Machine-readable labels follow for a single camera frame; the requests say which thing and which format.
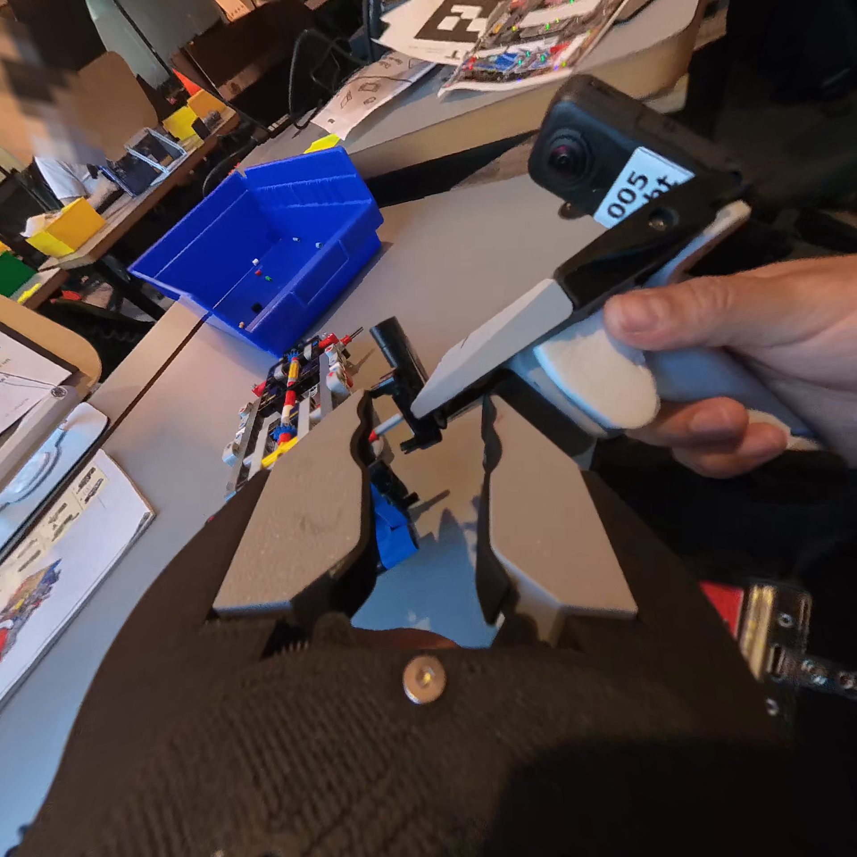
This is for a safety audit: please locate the small black brick part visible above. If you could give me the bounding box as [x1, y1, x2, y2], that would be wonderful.
[368, 318, 448, 455]

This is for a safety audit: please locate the white line-drawing sheet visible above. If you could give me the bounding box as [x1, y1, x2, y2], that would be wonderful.
[311, 57, 436, 139]

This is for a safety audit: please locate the white flat stand base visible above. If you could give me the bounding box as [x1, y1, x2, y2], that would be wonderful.
[0, 402, 109, 550]

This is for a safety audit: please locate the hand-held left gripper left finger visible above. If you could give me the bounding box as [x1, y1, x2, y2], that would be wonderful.
[213, 390, 381, 625]

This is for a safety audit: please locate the blue storage bin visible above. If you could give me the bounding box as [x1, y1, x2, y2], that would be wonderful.
[127, 147, 384, 357]

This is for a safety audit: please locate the colourful printed sheet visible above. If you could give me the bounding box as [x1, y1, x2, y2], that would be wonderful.
[438, 0, 630, 92]

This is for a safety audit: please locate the cluttered background worktable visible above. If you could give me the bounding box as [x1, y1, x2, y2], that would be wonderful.
[33, 107, 242, 272]

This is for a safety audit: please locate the adjacent grey table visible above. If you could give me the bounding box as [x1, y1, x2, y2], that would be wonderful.
[268, 0, 704, 176]

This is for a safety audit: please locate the printed marker sheet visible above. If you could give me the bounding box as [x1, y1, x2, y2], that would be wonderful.
[375, 0, 510, 66]

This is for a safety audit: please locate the green box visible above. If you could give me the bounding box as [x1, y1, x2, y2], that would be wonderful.
[0, 251, 37, 299]

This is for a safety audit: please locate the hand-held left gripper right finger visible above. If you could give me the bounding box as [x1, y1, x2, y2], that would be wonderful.
[475, 394, 638, 645]

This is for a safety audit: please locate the person's right hand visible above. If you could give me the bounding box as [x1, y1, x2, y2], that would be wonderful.
[603, 253, 857, 478]

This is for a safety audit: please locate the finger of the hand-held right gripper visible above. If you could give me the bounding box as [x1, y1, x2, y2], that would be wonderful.
[410, 278, 577, 419]

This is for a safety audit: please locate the open instruction booklet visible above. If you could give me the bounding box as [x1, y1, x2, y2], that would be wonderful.
[0, 449, 156, 704]

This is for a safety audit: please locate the clear badge holder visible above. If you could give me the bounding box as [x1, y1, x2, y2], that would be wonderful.
[699, 581, 857, 700]

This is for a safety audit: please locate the clipboard with printed sheet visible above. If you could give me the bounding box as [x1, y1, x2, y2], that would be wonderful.
[0, 295, 103, 470]

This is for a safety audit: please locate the toy brick car chassis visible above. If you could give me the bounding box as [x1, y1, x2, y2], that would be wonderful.
[221, 328, 423, 570]

